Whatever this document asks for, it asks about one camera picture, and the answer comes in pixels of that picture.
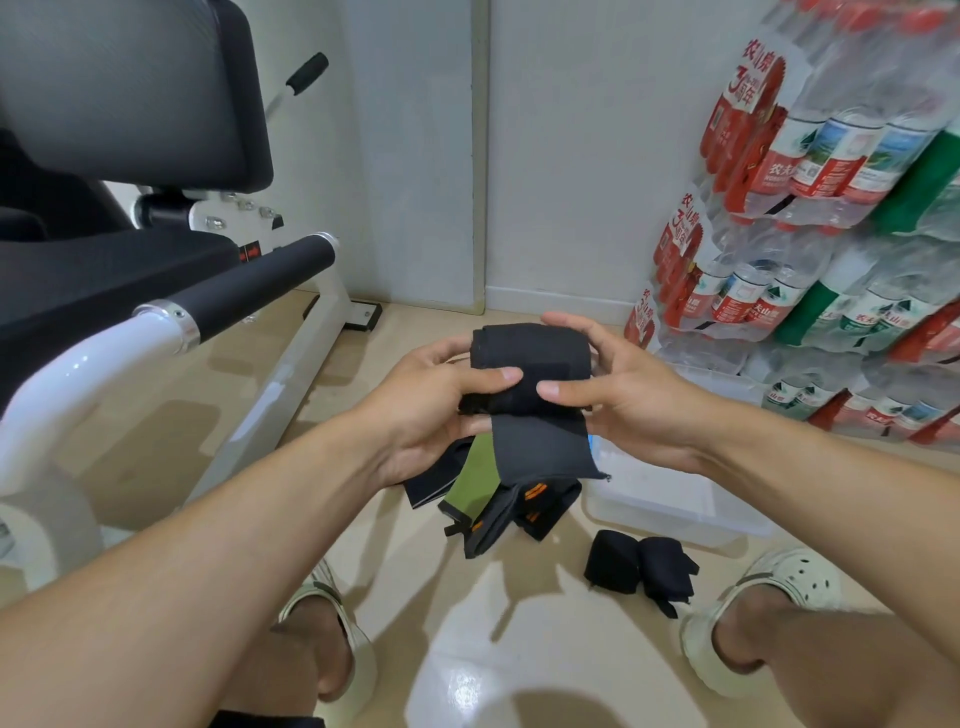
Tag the white exercise machine frame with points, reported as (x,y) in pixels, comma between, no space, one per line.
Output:
(67,390)

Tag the black foam roller bar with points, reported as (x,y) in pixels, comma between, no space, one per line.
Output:
(255,285)

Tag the black backrest pad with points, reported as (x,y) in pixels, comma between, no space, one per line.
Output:
(127,82)

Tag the white left slipper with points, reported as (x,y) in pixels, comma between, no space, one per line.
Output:
(360,652)

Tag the black shorts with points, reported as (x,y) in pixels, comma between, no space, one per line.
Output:
(270,720)

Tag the white right slipper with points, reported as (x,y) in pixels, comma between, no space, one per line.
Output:
(787,574)

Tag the person's right forearm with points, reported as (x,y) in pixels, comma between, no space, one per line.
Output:
(832,487)

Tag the white slipper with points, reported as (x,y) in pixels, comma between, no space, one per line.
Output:
(360,652)
(787,574)

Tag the person's right leg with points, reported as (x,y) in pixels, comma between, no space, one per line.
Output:
(840,660)

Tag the rolled black wrap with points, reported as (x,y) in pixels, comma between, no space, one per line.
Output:
(611,562)
(667,574)

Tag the person's left leg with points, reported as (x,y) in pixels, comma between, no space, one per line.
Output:
(289,664)

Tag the stack of water bottle packs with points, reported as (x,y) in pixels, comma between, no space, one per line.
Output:
(825,225)

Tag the grey door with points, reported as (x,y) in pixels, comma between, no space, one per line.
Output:
(412,150)

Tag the black seat pad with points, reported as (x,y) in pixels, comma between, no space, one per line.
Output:
(97,289)

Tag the person's left thumb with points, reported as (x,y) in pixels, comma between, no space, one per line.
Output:
(487,380)

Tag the black fabric wrap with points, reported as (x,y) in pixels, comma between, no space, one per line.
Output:
(540,360)

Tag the person's right hand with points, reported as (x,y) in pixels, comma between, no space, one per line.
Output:
(645,405)

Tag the person's leg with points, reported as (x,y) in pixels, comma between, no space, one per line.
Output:
(840,660)
(289,664)

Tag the clear plastic storage box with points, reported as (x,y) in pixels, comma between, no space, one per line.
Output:
(660,502)

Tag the person's right thumb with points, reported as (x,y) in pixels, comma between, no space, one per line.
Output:
(566,391)

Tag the lever with black grip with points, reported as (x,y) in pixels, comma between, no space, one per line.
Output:
(304,75)

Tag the person's left hand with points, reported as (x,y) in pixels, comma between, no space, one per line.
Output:
(412,409)

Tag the person's left forearm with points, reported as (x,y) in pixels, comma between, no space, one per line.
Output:
(210,555)

